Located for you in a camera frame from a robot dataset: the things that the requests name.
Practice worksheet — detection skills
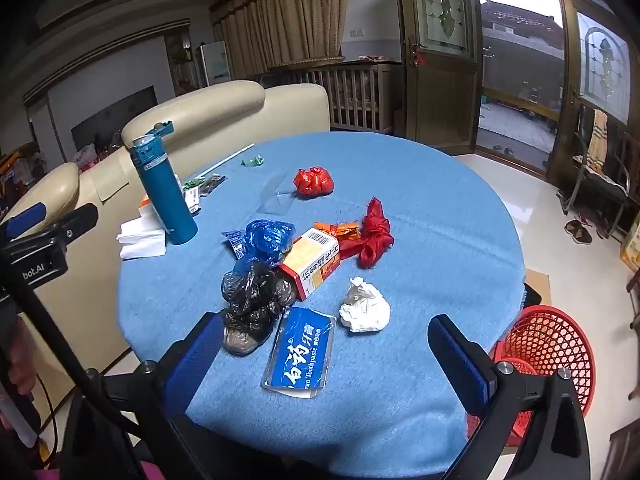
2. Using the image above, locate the metal frame chair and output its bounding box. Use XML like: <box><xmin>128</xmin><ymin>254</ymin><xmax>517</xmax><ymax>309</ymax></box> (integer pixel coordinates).
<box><xmin>557</xmin><ymin>105</ymin><xmax>640</xmax><ymax>238</ymax></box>

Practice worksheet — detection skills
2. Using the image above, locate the red plastic basket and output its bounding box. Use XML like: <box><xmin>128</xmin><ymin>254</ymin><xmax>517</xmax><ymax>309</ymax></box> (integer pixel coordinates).
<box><xmin>492</xmin><ymin>305</ymin><xmax>596</xmax><ymax>448</ymax></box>

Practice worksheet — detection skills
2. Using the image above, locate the beige leather sofa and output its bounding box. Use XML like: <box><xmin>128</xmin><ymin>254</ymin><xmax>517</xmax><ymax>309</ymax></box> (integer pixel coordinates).
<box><xmin>0</xmin><ymin>80</ymin><xmax>331</xmax><ymax>411</ymax></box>

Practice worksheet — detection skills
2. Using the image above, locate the flat cardboard sheet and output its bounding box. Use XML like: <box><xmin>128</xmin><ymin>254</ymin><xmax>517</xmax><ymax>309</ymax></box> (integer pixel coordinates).
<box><xmin>522</xmin><ymin>267</ymin><xmax>551</xmax><ymax>306</ymax></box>

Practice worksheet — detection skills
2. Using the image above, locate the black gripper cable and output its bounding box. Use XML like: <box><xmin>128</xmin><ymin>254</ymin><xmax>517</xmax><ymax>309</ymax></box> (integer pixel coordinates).
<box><xmin>7</xmin><ymin>272</ymin><xmax>151</xmax><ymax>441</ymax></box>

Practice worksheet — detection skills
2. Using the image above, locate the person's left forearm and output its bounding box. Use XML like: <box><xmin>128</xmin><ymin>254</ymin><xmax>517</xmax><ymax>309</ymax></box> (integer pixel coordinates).
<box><xmin>0</xmin><ymin>310</ymin><xmax>43</xmax><ymax>411</ymax></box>

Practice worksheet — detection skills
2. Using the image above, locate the black television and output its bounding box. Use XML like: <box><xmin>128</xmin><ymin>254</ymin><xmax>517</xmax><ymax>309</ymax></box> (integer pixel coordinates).
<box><xmin>71</xmin><ymin>86</ymin><xmax>158</xmax><ymax>151</ymax></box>

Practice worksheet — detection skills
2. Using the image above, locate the yellow cardboard box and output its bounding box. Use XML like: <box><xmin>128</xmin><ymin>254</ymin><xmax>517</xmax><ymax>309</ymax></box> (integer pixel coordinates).
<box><xmin>620</xmin><ymin>220</ymin><xmax>640</xmax><ymax>273</ymax></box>

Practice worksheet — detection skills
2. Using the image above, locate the wooden crib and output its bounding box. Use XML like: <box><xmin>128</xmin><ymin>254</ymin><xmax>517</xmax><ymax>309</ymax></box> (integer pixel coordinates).
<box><xmin>260</xmin><ymin>57</ymin><xmax>403</xmax><ymax>133</ymax></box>

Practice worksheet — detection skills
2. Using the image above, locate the teal thermos bottle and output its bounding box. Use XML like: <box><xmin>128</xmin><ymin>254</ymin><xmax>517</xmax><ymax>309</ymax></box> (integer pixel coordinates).
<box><xmin>129</xmin><ymin>121</ymin><xmax>199</xmax><ymax>246</ymax></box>

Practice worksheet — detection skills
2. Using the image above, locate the blue plastic bag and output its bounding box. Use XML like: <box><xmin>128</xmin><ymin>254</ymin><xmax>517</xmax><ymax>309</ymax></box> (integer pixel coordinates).
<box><xmin>221</xmin><ymin>219</ymin><xmax>297</xmax><ymax>268</ymax></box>

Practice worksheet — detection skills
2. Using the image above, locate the red plastic ball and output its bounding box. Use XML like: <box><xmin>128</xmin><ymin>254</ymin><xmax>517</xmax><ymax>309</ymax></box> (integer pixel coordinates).
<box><xmin>292</xmin><ymin>166</ymin><xmax>334</xmax><ymax>197</ymax></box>

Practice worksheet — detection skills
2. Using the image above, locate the clear plastic box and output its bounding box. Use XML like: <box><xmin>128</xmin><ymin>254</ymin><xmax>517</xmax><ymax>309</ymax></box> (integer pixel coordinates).
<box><xmin>257</xmin><ymin>172</ymin><xmax>296</xmax><ymax>216</ymax></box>

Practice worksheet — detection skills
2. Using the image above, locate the white plastic straw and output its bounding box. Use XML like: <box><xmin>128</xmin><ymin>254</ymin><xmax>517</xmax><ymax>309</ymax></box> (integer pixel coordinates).
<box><xmin>197</xmin><ymin>144</ymin><xmax>256</xmax><ymax>178</ymax></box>

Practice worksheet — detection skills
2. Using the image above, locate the red knotted plastic bag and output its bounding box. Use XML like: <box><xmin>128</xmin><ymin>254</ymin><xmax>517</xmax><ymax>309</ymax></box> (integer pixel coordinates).
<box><xmin>356</xmin><ymin>197</ymin><xmax>396</xmax><ymax>269</ymax></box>

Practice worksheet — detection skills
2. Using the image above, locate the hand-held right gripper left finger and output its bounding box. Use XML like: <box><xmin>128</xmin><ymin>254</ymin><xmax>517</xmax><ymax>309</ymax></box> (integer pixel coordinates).
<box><xmin>65</xmin><ymin>311</ymin><xmax>225</xmax><ymax>480</ymax></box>

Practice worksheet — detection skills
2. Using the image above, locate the beige curtain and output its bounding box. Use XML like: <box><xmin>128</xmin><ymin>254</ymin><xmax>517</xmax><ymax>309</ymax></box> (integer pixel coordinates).
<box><xmin>210</xmin><ymin>0</ymin><xmax>351</xmax><ymax>81</ymax></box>

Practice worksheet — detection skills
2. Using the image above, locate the white tissue stack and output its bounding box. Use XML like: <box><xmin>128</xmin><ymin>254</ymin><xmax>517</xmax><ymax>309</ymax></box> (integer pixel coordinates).
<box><xmin>116</xmin><ymin>205</ymin><xmax>167</xmax><ymax>260</ymax></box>

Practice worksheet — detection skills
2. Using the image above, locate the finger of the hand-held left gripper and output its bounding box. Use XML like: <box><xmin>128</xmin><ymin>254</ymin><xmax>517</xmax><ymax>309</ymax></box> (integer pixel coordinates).
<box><xmin>5</xmin><ymin>203</ymin><xmax>49</xmax><ymax>240</ymax></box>
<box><xmin>45</xmin><ymin>203</ymin><xmax>99</xmax><ymax>246</ymax></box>

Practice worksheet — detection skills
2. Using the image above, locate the orange white medicine box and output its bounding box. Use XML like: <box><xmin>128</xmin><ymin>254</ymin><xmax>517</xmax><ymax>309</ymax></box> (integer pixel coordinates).
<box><xmin>276</xmin><ymin>227</ymin><xmax>342</xmax><ymax>302</ymax></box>

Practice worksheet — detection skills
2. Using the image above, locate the white standing air conditioner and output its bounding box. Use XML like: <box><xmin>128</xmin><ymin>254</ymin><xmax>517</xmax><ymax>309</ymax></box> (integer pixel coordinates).
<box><xmin>200</xmin><ymin>40</ymin><xmax>232</xmax><ymax>88</ymax></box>

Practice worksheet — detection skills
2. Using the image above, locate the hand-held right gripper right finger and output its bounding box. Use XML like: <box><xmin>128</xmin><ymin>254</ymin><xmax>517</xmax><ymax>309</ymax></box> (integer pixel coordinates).
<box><xmin>428</xmin><ymin>314</ymin><xmax>606</xmax><ymax>480</ymax></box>

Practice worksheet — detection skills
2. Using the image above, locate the wooden display shelf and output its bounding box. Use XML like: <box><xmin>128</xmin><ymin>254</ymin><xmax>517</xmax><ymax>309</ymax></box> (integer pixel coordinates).
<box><xmin>165</xmin><ymin>30</ymin><xmax>202</xmax><ymax>96</ymax></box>

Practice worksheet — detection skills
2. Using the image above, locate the dark snack packet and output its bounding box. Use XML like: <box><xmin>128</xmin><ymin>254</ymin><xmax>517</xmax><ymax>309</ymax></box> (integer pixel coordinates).
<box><xmin>197</xmin><ymin>174</ymin><xmax>227</xmax><ymax>196</ymax></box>

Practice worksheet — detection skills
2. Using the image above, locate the orange foil wrapper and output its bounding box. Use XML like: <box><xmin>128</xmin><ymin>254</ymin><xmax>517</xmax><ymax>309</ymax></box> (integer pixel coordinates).
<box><xmin>313</xmin><ymin>220</ymin><xmax>362</xmax><ymax>245</ymax></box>

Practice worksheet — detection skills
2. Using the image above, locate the blue foil snack bag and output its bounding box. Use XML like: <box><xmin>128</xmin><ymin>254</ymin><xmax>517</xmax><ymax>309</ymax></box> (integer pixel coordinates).
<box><xmin>261</xmin><ymin>306</ymin><xmax>337</xmax><ymax>400</ymax></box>

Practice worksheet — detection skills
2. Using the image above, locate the striped towel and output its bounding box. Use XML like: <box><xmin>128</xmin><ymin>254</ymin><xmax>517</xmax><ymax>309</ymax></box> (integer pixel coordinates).
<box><xmin>587</xmin><ymin>109</ymin><xmax>609</xmax><ymax>163</ymax></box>

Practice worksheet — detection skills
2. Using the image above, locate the green white packet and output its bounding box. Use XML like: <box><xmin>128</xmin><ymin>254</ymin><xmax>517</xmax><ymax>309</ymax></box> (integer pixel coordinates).
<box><xmin>181</xmin><ymin>179</ymin><xmax>202</xmax><ymax>216</ymax></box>

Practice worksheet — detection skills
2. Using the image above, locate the black plastic bag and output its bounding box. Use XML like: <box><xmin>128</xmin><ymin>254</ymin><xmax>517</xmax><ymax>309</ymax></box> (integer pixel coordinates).
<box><xmin>221</xmin><ymin>259</ymin><xmax>297</xmax><ymax>356</ymax></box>

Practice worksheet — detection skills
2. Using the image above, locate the brown door with glass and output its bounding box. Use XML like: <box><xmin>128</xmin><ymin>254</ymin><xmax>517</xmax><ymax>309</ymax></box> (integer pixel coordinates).
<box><xmin>395</xmin><ymin>0</ymin><xmax>483</xmax><ymax>153</ymax></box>
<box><xmin>545</xmin><ymin>0</ymin><xmax>636</xmax><ymax>186</ymax></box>

